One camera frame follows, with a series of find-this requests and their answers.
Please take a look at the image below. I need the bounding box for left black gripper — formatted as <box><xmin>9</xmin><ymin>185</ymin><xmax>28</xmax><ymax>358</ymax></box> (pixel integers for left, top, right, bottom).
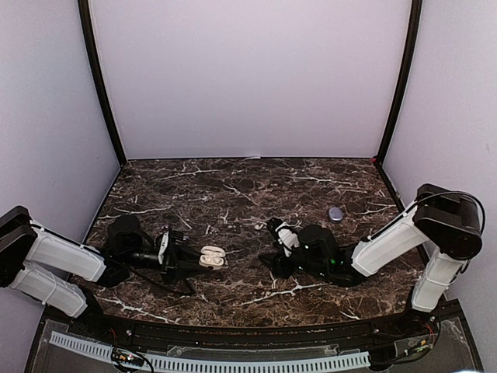
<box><xmin>122</xmin><ymin>242</ymin><xmax>211</xmax><ymax>285</ymax></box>

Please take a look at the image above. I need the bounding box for beige earbud charging case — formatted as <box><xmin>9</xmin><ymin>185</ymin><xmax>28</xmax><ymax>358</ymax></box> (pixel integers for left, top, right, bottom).
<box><xmin>199</xmin><ymin>246</ymin><xmax>226</xmax><ymax>270</ymax></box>

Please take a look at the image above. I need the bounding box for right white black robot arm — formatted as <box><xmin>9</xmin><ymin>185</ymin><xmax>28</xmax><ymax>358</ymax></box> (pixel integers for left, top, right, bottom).
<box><xmin>259</xmin><ymin>183</ymin><xmax>486</xmax><ymax>337</ymax></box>

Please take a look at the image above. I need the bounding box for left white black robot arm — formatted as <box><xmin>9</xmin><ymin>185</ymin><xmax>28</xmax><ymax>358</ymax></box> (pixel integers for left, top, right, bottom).
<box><xmin>1</xmin><ymin>206</ymin><xmax>212</xmax><ymax>339</ymax></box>

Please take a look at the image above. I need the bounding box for purple blue charging case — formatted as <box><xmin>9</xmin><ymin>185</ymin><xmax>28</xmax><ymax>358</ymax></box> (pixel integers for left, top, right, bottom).
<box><xmin>328</xmin><ymin>207</ymin><xmax>343</xmax><ymax>224</ymax></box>

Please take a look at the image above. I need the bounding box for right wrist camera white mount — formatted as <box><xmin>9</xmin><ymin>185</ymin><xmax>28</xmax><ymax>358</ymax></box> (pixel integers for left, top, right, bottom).
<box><xmin>275</xmin><ymin>222</ymin><xmax>301</xmax><ymax>257</ymax></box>

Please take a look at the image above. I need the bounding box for black front table rail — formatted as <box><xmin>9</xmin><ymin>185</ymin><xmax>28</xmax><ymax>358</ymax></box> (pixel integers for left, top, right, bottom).
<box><xmin>92</xmin><ymin>315</ymin><xmax>407</xmax><ymax>350</ymax></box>

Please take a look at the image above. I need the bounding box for white slotted cable duct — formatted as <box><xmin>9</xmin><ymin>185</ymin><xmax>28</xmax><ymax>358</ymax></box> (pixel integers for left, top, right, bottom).
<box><xmin>48</xmin><ymin>332</ymin><xmax>370</xmax><ymax>372</ymax></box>

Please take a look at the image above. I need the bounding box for left black frame post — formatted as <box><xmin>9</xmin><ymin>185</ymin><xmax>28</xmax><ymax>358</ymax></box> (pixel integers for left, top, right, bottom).
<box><xmin>77</xmin><ymin>0</ymin><xmax>127</xmax><ymax>168</ymax></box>

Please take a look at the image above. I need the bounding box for black frame post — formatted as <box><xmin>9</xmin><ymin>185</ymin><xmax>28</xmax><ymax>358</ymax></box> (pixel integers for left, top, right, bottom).
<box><xmin>77</xmin><ymin>0</ymin><xmax>127</xmax><ymax>168</ymax></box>
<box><xmin>375</xmin><ymin>0</ymin><xmax>423</xmax><ymax>168</ymax></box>

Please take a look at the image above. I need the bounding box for right black frame post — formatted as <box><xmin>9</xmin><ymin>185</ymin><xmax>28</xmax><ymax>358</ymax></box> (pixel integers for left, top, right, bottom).
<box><xmin>375</xmin><ymin>0</ymin><xmax>423</xmax><ymax>168</ymax></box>

